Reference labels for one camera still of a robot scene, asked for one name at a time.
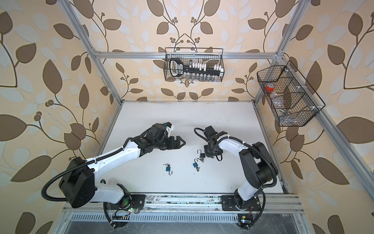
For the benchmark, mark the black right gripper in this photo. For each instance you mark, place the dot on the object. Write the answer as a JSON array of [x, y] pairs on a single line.
[[208, 153]]

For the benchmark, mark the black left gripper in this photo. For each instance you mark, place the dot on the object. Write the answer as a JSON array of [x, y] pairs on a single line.
[[173, 142]]

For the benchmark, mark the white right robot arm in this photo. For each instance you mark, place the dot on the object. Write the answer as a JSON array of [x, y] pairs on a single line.
[[260, 171]]

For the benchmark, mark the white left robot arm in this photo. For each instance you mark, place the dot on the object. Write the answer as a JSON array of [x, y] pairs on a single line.
[[81, 184]]

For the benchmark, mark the black padlock with keys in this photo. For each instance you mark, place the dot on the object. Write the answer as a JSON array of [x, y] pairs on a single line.
[[201, 155]]

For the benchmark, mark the blue padlock with keys right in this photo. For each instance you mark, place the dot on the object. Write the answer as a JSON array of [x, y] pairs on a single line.
[[195, 164]]

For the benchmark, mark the blue padlock with keys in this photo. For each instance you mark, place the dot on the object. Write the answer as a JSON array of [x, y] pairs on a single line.
[[195, 164], [168, 169]]

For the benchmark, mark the blue padlock with keys left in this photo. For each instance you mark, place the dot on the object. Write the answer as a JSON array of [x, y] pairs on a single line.
[[168, 169]]

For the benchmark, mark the red capped clear bottle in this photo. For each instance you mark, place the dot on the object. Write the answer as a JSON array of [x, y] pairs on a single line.
[[276, 96]]

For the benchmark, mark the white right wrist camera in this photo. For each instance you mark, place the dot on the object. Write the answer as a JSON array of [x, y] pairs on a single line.
[[212, 136]]

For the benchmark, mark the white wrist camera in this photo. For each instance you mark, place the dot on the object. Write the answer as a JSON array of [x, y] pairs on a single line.
[[169, 127], [212, 136]]

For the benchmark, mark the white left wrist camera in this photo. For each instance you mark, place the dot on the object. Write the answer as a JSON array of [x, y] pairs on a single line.
[[169, 127]]

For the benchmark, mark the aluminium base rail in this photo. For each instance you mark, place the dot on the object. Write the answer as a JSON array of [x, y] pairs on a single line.
[[183, 207]]

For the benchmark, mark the black wire basket rear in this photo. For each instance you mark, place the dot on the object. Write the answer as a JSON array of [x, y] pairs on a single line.
[[210, 55]]

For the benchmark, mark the black wire basket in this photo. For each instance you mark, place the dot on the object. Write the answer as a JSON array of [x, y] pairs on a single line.
[[303, 101], [210, 55]]

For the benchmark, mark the black wire basket right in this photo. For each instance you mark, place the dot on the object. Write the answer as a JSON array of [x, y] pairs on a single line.
[[303, 101]]

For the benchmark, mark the aluminium frame profile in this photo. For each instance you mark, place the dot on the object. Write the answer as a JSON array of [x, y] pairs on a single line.
[[362, 172]]

